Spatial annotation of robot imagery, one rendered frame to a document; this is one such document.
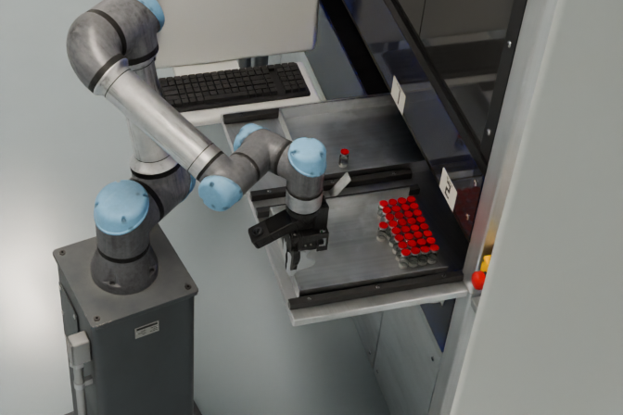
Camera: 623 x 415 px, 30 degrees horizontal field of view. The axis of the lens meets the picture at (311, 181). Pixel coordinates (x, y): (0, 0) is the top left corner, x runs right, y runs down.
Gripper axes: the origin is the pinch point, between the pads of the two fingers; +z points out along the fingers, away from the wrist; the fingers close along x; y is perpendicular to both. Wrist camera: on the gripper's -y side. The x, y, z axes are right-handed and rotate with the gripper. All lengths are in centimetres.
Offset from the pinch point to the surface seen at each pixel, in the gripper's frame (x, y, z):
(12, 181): 140, -54, 91
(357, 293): -8.0, 13.6, 1.7
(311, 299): -7.6, 3.2, 1.7
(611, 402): -150, -44, -167
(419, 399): -1, 39, 57
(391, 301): -10.3, 20.9, 3.7
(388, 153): 36, 36, 3
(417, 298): -10.7, 26.7, 3.7
